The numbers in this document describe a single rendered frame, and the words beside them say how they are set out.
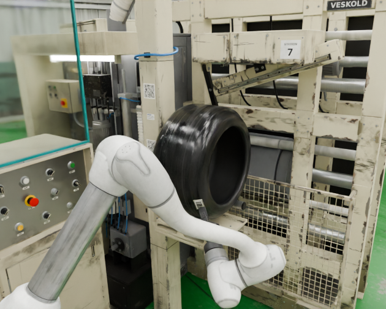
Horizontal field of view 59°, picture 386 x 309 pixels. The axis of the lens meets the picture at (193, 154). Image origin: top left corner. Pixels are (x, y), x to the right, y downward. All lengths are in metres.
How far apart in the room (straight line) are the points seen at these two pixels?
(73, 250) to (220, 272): 0.51
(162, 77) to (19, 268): 1.08
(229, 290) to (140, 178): 0.55
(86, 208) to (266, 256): 0.62
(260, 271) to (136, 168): 0.59
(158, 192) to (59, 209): 0.93
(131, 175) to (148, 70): 0.91
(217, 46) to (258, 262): 1.07
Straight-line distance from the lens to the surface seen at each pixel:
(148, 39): 1.74
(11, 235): 1.72
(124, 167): 0.92
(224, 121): 1.57
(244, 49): 1.74
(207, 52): 1.85
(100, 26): 4.77
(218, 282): 1.29
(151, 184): 0.93
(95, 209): 1.09
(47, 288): 1.18
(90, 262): 1.99
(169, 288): 2.20
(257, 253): 1.23
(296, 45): 1.64
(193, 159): 1.45
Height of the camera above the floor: 1.73
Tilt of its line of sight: 18 degrees down
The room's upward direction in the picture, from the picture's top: 1 degrees counter-clockwise
